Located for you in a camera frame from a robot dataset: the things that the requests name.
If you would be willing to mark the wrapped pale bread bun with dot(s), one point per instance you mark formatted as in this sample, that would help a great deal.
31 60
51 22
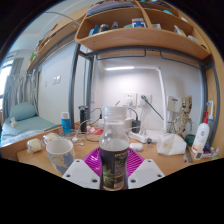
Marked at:
51 137
34 145

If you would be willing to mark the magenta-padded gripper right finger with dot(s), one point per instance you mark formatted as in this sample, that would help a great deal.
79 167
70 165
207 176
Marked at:
146 173

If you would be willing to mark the clear blue pump bottle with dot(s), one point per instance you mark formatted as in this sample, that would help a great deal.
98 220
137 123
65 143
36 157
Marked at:
211 116

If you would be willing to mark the bed with teal sheet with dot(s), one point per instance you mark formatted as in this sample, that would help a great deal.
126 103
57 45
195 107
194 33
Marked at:
30 128

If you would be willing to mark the wooden shelf unit with items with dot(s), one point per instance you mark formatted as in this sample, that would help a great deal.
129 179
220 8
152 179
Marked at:
140 36

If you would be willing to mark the small white oval case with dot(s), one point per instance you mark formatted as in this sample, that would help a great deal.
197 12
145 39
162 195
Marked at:
136 146

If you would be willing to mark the white wall outlet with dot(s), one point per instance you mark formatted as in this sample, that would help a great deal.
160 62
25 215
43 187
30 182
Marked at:
146 101
129 99

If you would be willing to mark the clear bottle with dark label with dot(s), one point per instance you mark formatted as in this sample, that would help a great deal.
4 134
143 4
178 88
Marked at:
114 146

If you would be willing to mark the white red-pump lotion bottle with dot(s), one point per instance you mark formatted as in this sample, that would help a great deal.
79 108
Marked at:
201 136

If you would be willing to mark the white wall switch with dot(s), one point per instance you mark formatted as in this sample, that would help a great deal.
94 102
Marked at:
56 80

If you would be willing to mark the grey metal frame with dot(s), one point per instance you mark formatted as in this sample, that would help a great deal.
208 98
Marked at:
72 86

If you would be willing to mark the dark green round container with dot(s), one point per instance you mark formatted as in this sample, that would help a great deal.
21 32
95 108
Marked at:
190 140

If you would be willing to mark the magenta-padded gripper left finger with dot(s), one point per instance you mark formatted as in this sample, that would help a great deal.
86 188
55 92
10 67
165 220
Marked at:
81 173

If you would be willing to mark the crumpled white plastic bag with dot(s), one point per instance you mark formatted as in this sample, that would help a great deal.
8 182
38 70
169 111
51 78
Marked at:
171 144

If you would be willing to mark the white mug with blue map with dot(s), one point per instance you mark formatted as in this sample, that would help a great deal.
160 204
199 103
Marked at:
61 156

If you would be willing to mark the black charger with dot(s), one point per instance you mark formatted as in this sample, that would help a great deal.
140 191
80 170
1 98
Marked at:
136 126

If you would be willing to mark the white desk lamp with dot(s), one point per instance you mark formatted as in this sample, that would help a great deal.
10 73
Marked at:
162 93

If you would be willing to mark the black electric shaver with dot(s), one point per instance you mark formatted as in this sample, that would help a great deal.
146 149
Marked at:
83 118

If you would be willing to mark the blue tube with white cap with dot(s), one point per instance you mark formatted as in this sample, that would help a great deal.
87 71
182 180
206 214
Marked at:
66 125

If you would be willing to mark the white power strip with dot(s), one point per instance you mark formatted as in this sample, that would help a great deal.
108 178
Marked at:
146 136

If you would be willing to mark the grey striped curtain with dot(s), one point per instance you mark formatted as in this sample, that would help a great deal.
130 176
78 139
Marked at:
20 90

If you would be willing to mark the small white box device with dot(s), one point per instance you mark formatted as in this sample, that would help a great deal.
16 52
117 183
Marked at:
174 104

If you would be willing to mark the small white plush toy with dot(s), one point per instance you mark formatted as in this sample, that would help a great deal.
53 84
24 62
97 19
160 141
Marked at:
13 122

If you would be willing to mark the teal pillow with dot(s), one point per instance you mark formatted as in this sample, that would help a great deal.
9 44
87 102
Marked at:
22 111

